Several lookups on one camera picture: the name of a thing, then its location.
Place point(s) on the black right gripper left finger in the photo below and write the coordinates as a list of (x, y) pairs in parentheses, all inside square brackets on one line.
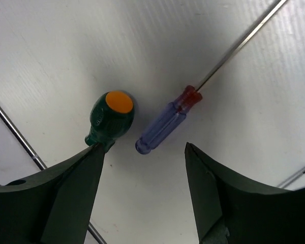
[(53, 205)]

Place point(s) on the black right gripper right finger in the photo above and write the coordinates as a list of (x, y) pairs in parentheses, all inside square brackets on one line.
[(231, 208)]

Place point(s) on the stubby green screwdriver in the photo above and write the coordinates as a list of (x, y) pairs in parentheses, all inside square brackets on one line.
[(110, 118)]

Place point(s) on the blue clear handle screwdriver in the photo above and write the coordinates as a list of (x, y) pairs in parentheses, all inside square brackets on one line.
[(176, 111)]

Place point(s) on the black green precision screwdriver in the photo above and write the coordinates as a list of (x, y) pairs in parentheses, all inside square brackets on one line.
[(290, 180)]

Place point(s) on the aluminium table edge rail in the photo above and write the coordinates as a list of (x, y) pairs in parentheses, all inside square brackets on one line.
[(40, 164)]

